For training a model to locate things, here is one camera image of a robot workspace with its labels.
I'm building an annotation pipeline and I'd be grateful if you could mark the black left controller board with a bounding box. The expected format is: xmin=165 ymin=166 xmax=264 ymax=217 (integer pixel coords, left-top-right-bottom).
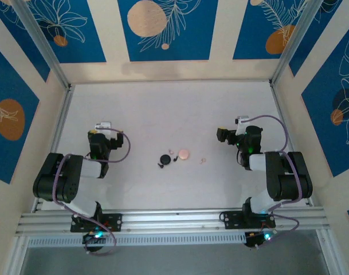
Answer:
xmin=81 ymin=231 xmax=107 ymax=253

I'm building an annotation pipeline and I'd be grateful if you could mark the black controller board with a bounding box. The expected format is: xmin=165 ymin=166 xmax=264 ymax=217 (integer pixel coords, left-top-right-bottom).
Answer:
xmin=81 ymin=231 xmax=107 ymax=253
xmin=244 ymin=230 xmax=276 ymax=249

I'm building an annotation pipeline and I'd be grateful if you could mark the black right controller board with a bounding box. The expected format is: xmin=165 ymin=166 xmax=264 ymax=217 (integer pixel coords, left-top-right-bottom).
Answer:
xmin=244 ymin=230 xmax=276 ymax=249

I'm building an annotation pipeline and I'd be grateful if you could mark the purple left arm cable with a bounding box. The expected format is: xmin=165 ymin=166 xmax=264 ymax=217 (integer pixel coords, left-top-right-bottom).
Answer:
xmin=52 ymin=128 xmax=132 ymax=257

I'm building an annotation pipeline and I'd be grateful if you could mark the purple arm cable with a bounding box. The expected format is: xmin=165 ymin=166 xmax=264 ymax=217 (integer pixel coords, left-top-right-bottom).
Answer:
xmin=52 ymin=128 xmax=132 ymax=257
xmin=247 ymin=113 xmax=304 ymax=240

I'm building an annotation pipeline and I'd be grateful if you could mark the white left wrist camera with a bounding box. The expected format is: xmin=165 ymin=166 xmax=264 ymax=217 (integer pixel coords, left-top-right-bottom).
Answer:
xmin=94 ymin=121 xmax=119 ymax=135

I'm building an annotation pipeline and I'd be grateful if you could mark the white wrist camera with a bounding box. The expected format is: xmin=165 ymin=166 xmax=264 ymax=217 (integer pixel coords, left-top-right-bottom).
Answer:
xmin=94 ymin=121 xmax=119 ymax=135
xmin=234 ymin=115 xmax=251 ymax=135

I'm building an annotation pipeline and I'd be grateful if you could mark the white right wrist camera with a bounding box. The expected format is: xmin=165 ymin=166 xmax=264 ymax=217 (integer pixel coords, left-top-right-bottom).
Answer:
xmin=234 ymin=115 xmax=251 ymax=135

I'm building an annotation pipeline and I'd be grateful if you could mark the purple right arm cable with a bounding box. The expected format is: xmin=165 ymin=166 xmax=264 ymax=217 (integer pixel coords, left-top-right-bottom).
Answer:
xmin=247 ymin=113 xmax=304 ymax=240

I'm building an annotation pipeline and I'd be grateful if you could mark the aluminium side rail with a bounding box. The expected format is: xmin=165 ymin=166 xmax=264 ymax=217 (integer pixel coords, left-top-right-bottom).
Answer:
xmin=32 ymin=84 xmax=75 ymax=213
xmin=270 ymin=82 xmax=314 ymax=207

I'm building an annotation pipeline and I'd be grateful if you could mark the aluminium front rail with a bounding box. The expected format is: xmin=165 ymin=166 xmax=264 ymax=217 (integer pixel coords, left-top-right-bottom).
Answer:
xmin=15 ymin=206 xmax=331 ymax=237

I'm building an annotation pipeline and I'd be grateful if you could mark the aluminium frame post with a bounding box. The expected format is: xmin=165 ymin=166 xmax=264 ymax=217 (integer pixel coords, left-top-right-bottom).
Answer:
xmin=4 ymin=235 xmax=29 ymax=275
xmin=316 ymin=229 xmax=346 ymax=275
xmin=11 ymin=0 xmax=72 ymax=90
xmin=269 ymin=0 xmax=330 ymax=88

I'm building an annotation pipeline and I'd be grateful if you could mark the grey slotted cable duct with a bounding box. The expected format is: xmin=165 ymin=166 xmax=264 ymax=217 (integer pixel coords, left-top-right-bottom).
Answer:
xmin=26 ymin=232 xmax=248 ymax=249

